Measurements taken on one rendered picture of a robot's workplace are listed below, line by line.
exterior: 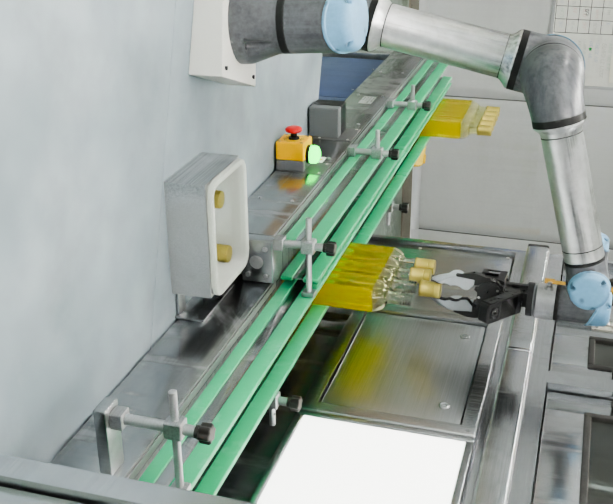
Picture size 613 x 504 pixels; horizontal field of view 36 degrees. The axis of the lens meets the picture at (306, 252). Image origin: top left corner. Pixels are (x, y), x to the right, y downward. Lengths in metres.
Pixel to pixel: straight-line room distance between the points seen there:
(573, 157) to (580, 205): 0.09
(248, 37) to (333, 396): 0.71
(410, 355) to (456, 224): 6.28
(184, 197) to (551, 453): 0.83
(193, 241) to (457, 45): 0.62
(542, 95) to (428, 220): 6.61
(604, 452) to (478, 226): 6.46
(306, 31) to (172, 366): 0.64
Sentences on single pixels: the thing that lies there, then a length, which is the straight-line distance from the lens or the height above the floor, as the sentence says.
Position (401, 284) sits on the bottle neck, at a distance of 2.03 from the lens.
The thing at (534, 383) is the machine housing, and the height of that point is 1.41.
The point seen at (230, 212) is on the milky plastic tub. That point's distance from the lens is 1.84.
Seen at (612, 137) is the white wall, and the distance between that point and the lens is 7.95.
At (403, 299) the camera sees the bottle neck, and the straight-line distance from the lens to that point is 1.98.
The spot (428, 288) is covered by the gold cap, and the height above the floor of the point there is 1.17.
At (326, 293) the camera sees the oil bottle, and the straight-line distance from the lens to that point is 2.00.
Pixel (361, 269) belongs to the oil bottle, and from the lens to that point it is 2.05.
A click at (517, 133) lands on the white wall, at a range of 7.97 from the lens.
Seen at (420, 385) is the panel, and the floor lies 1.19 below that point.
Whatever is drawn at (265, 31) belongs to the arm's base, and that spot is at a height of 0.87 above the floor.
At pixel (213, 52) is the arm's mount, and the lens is 1.75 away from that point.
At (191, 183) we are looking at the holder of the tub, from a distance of 1.67.
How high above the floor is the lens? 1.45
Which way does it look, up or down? 15 degrees down
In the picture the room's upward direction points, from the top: 97 degrees clockwise
